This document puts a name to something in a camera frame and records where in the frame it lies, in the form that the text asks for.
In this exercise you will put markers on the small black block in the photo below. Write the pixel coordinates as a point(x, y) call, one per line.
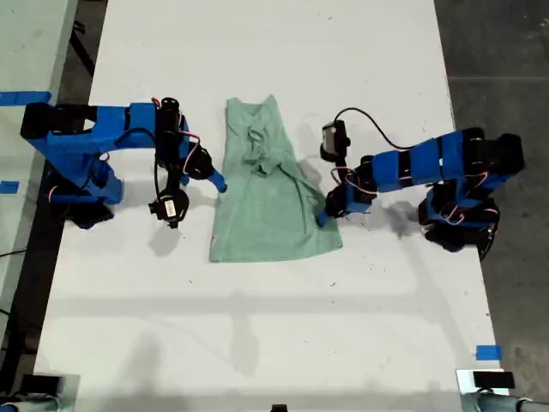
point(279, 408)

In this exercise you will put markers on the pale green T-shirt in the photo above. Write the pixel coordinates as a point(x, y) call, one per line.
point(266, 232)

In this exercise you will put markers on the long blue tape strip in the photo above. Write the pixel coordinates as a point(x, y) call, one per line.
point(17, 98)

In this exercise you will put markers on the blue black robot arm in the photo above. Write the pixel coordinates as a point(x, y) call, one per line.
point(107, 129)
point(420, 163)

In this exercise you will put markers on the grey black camera box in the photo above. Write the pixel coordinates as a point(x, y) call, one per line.
point(333, 139)

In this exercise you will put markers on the black camera stalk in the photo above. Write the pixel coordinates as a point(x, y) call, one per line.
point(341, 165)
point(182, 201)

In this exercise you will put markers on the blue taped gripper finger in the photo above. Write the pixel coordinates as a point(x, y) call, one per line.
point(328, 218)
point(321, 218)
point(218, 179)
point(215, 186)

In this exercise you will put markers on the small black box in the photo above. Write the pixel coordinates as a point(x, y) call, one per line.
point(40, 383)
point(493, 380)

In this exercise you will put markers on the grey tube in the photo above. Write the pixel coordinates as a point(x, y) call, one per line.
point(493, 403)
point(30, 405)

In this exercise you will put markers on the black camera box white label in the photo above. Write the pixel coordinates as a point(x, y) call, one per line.
point(167, 209)

